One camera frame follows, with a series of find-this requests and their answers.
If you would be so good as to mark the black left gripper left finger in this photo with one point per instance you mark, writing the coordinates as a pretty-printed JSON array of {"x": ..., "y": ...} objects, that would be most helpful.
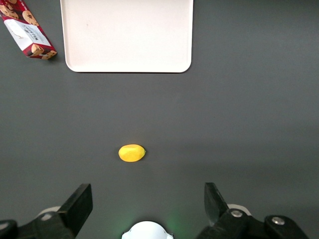
[{"x": 74, "y": 209}]

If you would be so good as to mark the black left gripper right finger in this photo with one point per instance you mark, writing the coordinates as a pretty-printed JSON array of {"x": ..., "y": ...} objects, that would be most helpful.
[{"x": 216, "y": 209}]

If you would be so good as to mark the red cookie box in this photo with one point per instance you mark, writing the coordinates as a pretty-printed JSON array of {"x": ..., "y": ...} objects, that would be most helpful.
[{"x": 25, "y": 32}]

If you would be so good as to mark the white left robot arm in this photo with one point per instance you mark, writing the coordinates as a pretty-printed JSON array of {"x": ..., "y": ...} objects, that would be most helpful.
[{"x": 147, "y": 231}]

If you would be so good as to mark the white rectangular tray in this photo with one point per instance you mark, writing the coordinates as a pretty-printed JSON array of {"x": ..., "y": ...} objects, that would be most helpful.
[{"x": 127, "y": 35}]

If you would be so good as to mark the yellow lemon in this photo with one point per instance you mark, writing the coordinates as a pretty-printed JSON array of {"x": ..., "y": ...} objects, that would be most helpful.
[{"x": 132, "y": 153}]

